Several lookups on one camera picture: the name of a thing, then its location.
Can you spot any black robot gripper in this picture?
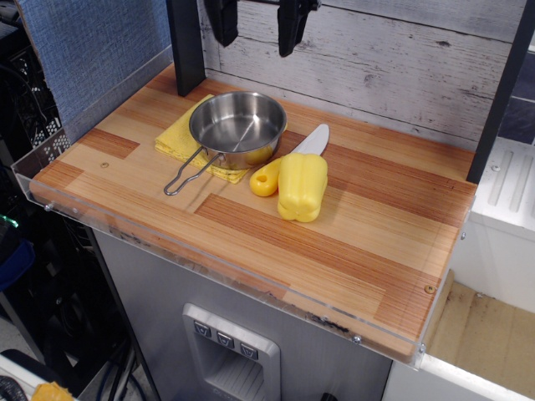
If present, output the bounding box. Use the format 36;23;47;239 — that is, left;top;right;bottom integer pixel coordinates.
204;0;322;58

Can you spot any yellow plastic bell pepper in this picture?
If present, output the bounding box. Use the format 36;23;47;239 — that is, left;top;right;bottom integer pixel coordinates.
278;153;328;222

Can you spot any yellow folded cloth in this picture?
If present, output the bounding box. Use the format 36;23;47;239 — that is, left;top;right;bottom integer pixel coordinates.
155;94;249;184

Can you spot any blue fabric panel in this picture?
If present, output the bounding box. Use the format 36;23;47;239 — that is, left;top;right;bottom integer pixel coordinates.
16;1;172;142

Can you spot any clear acrylic table guard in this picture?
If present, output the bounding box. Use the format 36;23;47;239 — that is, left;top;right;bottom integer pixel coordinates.
15;67;476;363

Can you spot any silver toy fridge cabinet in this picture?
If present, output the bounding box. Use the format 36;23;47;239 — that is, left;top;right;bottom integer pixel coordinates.
95;232;391;400

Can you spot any white toy sink unit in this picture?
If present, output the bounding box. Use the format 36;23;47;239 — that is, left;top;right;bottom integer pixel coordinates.
384;138;534;400

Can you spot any yellow object bottom left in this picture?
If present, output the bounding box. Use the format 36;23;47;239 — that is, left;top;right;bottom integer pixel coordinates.
31;382;74;401

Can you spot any black vertical post left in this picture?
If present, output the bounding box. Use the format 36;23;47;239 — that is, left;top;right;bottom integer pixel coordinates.
166;0;206;97

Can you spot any black vertical post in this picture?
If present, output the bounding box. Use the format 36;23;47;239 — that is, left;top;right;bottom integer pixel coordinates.
166;0;206;97
466;0;534;184

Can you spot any stainless steel pot with handle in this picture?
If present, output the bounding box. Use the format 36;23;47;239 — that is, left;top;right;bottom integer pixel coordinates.
164;91;287;195

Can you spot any toy knife with yellow handle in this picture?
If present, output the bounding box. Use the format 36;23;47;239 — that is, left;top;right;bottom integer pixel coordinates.
249;124;330;197

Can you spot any black vertical post right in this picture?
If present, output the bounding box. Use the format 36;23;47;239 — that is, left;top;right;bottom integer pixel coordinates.
466;0;534;184

